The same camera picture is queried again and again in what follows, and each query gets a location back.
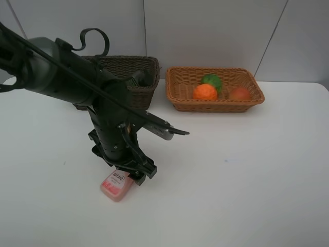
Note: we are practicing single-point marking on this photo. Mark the red orange peach fruit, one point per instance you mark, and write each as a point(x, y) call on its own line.
point(239, 94)

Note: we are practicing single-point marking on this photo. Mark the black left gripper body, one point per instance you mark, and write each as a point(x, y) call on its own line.
point(129, 164)

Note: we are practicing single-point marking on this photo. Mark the orange wicker basket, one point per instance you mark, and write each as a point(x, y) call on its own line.
point(182, 80)

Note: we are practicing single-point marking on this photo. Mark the dark brown wicker basket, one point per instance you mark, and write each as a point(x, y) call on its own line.
point(122, 67)

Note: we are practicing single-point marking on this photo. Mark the orange mandarin fruit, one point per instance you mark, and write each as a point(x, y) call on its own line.
point(205, 92)

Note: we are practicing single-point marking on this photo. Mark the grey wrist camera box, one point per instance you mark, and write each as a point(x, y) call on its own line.
point(160, 127)

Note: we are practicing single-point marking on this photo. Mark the dark green pump bottle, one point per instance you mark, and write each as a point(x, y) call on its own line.
point(139, 79)

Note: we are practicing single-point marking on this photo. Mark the pink lotion bottle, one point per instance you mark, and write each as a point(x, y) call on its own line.
point(116, 185)

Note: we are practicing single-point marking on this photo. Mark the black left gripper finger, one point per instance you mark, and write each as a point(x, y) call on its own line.
point(137, 177)

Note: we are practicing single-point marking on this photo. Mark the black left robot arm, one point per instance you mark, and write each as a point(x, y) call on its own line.
point(52, 68)

